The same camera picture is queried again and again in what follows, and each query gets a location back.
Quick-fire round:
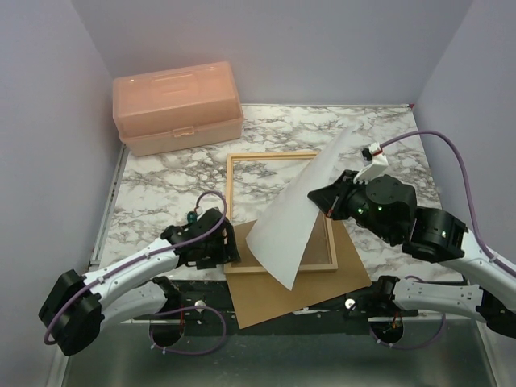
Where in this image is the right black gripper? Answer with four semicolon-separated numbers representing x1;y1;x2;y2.
308;169;394;243

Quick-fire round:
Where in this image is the plant photo with backing board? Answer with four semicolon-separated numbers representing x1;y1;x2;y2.
246;127;358;290

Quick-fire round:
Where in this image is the brown backing board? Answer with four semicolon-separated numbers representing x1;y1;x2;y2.
226;221;372;329

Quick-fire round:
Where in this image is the light wooden picture frame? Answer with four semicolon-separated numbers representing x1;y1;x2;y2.
224;151;338;274

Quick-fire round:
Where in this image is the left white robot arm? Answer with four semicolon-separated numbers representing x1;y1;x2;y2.
38;208;240;356

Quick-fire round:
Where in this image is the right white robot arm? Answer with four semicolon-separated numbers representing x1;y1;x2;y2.
307;170;515;338

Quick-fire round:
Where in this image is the pink translucent plastic box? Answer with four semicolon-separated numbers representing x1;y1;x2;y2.
112;61;243;156

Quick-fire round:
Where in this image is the green handled screwdriver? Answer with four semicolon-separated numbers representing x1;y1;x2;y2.
186;210;198;223

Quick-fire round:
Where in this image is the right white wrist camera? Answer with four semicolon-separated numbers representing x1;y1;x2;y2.
353;143;389;184

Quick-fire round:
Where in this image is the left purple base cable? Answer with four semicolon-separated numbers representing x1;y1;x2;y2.
150;306;227;356

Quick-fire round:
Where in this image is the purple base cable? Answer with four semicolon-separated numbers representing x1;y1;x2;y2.
150;306;227;356
367;276;447;351

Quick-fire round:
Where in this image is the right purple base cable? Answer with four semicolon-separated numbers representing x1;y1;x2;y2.
367;276;447;351

